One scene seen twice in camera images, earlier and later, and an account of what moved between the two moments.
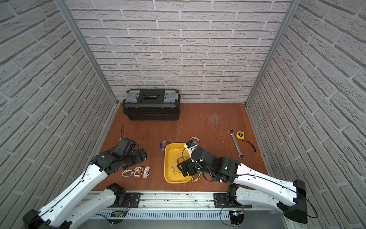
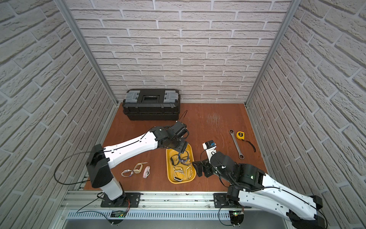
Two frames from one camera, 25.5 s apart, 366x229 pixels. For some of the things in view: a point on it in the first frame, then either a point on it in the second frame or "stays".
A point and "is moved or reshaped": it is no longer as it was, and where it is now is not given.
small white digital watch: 127,173 stays
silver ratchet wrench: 241,156 stays
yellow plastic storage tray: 175,153 stays
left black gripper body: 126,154 -> 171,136
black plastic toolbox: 152,104 stays
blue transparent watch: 163,144 is moved or reshaped
